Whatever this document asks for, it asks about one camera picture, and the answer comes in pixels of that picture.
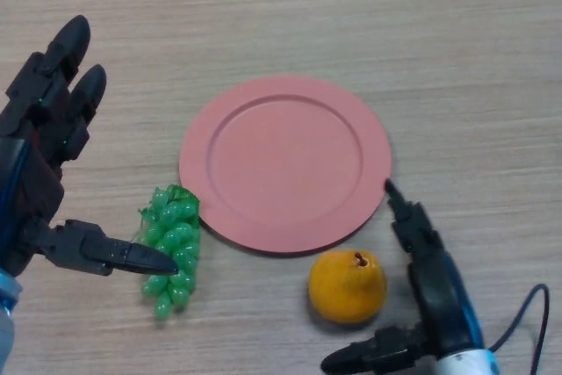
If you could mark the green grape bunch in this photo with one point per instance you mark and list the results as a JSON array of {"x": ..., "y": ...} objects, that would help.
[{"x": 175, "y": 234}]

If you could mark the yellow pear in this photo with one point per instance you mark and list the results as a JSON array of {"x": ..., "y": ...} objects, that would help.
[{"x": 347, "y": 291}]

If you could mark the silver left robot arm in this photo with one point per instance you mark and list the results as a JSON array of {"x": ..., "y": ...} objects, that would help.
[{"x": 6, "y": 318}]

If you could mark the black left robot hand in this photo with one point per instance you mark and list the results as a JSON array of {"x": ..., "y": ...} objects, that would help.
[{"x": 30, "y": 173}]

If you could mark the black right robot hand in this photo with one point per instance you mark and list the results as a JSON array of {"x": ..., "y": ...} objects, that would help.
[{"x": 439, "y": 296}]

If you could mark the pink round plate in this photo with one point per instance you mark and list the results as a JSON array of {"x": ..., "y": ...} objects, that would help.
[{"x": 285, "y": 164}]

